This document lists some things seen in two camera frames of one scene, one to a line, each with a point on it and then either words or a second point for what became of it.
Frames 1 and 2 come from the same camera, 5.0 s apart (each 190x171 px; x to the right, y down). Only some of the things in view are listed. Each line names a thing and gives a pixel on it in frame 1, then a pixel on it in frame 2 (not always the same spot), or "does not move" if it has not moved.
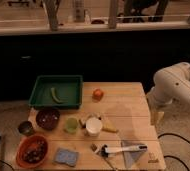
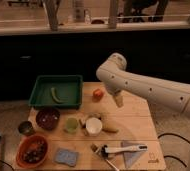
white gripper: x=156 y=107 -> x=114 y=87
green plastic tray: x=57 y=92 does not move
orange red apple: x=97 y=94 does not move
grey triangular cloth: x=130 y=157 does not move
